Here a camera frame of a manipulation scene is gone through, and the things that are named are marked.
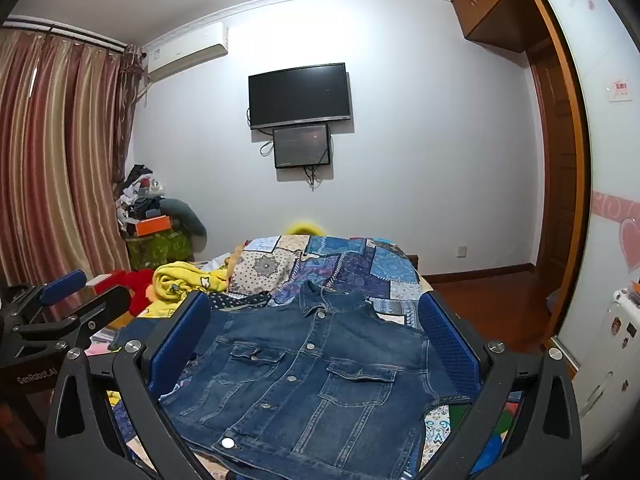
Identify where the white wall air conditioner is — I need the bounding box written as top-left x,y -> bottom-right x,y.
145,22 -> 230,85

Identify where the small black wall monitor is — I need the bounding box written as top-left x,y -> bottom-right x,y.
273,122 -> 332,170

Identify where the yellow cartoon print blanket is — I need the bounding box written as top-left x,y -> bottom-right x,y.
145,260 -> 233,318

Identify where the pile of mixed clothes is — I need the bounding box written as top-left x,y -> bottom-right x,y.
114,164 -> 175,227

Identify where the blue denim jacket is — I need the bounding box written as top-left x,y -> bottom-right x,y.
159,280 -> 471,471

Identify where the white appliance with stickers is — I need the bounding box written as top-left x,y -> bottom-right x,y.
562,280 -> 640,463

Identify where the colourful printed bedsheet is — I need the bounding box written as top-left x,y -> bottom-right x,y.
87,305 -> 526,480

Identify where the red plush toy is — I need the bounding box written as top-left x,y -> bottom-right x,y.
97,269 -> 155,332

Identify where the orange box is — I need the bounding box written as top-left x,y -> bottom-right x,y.
135,215 -> 174,237

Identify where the black wall television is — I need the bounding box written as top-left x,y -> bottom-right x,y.
248,62 -> 352,131

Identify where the striped red beige curtain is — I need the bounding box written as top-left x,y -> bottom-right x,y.
0,27 -> 147,288

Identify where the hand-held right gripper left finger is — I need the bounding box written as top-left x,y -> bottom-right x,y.
45,290 -> 216,480

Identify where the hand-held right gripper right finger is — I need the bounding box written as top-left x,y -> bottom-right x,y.
417,287 -> 583,480

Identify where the white sliding wardrobe door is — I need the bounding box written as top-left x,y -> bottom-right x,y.
530,0 -> 640,376

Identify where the yellow round object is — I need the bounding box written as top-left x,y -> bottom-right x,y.
286,220 -> 327,237

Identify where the wooden door frame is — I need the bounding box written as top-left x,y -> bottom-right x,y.
520,0 -> 592,357

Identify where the curtain rod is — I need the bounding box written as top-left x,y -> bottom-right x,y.
2,14 -> 130,54

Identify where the wooden overhead cabinet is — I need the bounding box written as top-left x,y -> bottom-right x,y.
450,0 -> 547,54

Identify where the small pink door sticker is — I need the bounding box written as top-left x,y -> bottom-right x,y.
604,77 -> 632,102

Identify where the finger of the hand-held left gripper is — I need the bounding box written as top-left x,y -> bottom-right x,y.
5,269 -> 88,321
12,285 -> 133,361

